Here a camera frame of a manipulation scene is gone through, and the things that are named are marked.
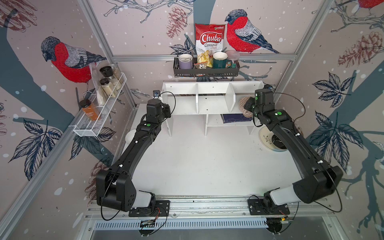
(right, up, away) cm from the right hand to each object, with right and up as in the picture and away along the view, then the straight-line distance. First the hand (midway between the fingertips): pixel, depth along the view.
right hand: (248, 99), depth 79 cm
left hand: (-44, -1, +2) cm, 44 cm away
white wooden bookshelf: (-19, +1, +11) cm, 22 cm away
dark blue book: (-4, -10, +12) cm, 17 cm away
